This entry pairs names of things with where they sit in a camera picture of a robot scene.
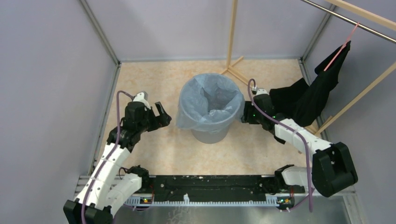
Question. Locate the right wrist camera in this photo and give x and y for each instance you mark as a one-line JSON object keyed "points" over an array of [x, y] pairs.
{"points": [[256, 91]]}

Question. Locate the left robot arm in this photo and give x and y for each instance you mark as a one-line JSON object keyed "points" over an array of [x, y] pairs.
{"points": [[99, 200]]}

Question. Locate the black hanging t-shirt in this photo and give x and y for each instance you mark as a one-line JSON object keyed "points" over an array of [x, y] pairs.
{"points": [[304, 103]]}

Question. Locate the grey round trash bin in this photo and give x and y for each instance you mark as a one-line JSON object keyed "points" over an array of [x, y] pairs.
{"points": [[210, 137]]}

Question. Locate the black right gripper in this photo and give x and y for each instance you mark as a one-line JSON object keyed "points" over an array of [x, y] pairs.
{"points": [[248, 107]]}

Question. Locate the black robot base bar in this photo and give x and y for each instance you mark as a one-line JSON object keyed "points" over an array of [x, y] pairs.
{"points": [[215, 188]]}

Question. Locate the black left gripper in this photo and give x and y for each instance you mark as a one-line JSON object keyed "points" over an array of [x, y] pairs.
{"points": [[163, 122]]}

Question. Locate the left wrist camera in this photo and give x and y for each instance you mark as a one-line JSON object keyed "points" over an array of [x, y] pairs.
{"points": [[143, 98]]}

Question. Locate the metal hanging rail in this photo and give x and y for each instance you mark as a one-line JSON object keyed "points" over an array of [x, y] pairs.
{"points": [[363, 27]]}

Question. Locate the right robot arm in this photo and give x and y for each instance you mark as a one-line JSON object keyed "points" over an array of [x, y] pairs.
{"points": [[330, 168]]}

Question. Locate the pink clothes hanger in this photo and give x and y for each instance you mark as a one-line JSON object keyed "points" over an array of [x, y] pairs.
{"points": [[342, 46]]}

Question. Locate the blue plastic trash bag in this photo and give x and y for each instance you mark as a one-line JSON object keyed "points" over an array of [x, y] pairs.
{"points": [[209, 102]]}

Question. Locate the white slotted cable duct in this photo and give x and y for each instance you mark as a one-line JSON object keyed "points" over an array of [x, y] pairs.
{"points": [[137, 201]]}

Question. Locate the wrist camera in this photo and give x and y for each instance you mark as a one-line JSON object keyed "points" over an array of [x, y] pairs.
{"points": [[143, 98], [256, 91]]}

